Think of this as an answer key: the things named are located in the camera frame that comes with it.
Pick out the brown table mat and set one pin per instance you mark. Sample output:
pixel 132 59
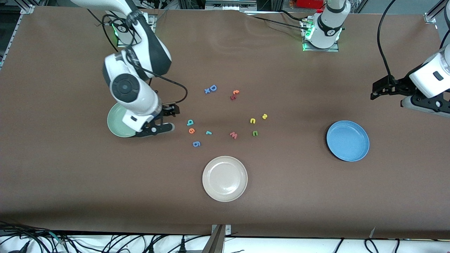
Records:
pixel 70 175

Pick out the aluminium table clamp bracket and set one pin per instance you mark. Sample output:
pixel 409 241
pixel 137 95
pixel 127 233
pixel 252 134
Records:
pixel 218 240

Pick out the blue plate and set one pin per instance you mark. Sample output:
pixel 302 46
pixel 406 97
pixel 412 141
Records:
pixel 348 141

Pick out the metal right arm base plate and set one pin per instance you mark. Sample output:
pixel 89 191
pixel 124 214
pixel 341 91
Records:
pixel 149 17

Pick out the aluminium frame rail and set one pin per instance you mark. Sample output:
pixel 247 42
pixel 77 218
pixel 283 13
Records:
pixel 27 9
pixel 434 14

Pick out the pink foam letter W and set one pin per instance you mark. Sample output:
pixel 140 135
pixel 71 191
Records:
pixel 233 135

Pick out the mint green plate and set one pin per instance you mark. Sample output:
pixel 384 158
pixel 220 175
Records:
pixel 115 123

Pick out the red background box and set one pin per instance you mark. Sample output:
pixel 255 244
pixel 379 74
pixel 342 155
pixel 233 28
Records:
pixel 307 2

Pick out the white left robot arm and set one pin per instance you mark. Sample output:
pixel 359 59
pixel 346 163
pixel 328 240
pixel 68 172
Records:
pixel 328 21

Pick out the small grey tape strip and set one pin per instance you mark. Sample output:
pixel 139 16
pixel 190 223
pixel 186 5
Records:
pixel 372 232

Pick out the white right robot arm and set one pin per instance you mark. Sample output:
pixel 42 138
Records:
pixel 139 100

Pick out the beige plate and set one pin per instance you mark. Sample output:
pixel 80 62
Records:
pixel 225 179

